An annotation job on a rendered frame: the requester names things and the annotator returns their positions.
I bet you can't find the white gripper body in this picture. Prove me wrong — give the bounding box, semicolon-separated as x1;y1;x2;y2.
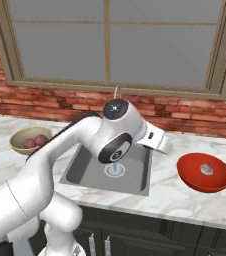
152;131;173;156

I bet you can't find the red bowl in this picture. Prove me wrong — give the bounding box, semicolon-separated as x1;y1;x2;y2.
176;152;226;194

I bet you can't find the pale garlic bulb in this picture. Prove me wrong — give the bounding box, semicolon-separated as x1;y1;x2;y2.
199;161;215;177

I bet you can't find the silver sink faucet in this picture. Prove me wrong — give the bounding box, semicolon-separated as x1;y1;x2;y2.
113;85;123;101

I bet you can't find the grey steel sink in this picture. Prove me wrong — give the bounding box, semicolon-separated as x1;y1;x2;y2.
58;141;153;197

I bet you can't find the olive yellow bowl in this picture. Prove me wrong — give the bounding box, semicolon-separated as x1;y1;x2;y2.
9;125;55;156

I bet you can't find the dark cupboard door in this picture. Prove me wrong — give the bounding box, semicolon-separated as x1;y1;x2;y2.
164;219;204;256
198;226;226;256
100;227;164;256
72;225;103;256

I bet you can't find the red onion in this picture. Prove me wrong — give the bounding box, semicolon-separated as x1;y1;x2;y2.
33;133;50;147
22;137;37;150

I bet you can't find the tan framed window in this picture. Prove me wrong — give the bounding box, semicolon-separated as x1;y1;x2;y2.
0;0;226;101

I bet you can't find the silver cupboard handle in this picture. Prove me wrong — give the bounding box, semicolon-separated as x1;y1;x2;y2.
88;232;97;256
103;235;112;256

